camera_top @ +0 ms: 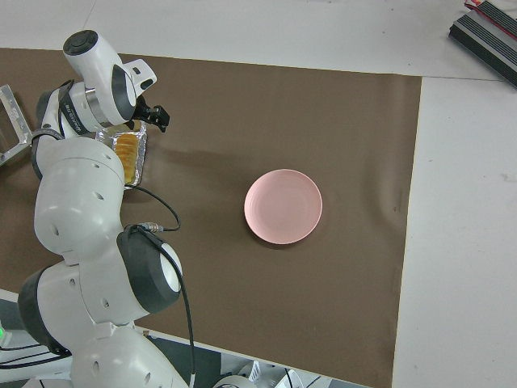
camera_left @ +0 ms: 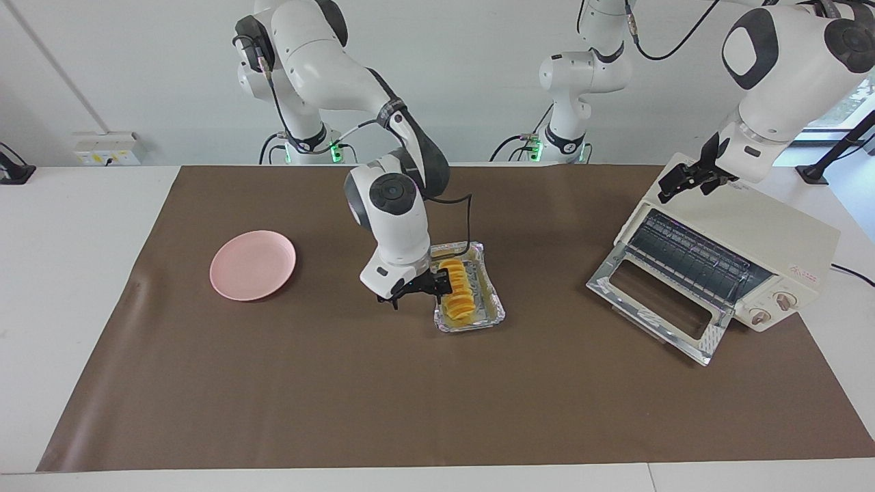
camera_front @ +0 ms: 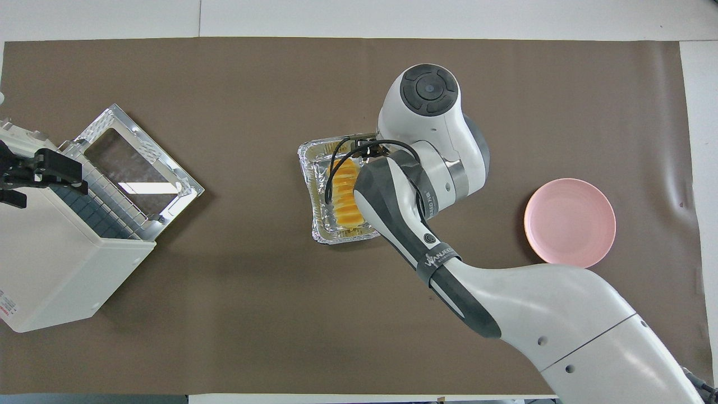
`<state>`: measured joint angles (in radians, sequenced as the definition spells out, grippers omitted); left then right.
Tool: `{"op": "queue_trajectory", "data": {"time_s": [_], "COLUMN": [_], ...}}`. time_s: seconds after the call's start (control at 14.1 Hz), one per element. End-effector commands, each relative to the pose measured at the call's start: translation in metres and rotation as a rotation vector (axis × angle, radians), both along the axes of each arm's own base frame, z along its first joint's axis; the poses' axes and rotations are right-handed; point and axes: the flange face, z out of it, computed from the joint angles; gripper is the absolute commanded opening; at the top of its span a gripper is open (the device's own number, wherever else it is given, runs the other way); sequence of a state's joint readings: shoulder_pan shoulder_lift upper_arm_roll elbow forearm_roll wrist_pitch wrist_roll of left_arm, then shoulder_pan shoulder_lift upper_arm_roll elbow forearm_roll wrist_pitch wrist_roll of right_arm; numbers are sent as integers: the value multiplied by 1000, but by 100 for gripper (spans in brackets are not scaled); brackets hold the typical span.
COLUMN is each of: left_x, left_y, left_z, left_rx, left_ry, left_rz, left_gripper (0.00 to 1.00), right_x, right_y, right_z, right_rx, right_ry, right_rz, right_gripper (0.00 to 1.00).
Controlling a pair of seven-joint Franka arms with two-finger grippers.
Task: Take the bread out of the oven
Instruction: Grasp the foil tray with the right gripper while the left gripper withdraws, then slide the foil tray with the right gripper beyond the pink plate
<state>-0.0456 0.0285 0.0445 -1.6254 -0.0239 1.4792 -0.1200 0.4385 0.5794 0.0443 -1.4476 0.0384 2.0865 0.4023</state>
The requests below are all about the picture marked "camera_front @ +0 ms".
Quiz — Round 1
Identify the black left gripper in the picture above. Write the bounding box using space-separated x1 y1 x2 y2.
0 140 89 209

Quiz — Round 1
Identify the golden ridged bread loaf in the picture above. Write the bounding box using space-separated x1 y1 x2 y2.
330 159 363 231

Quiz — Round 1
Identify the aluminium foil tray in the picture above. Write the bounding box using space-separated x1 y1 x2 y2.
297 135 383 245

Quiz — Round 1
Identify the white toaster oven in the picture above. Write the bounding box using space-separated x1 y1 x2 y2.
0 168 158 333

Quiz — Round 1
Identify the oven glass door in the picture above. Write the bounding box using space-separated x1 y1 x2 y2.
72 104 205 226

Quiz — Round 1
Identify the pink round plate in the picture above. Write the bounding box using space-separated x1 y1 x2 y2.
524 178 616 269

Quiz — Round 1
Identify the brown table mat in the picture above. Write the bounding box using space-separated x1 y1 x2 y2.
0 36 714 396

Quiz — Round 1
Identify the oven wire rack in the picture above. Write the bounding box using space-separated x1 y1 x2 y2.
48 160 169 241

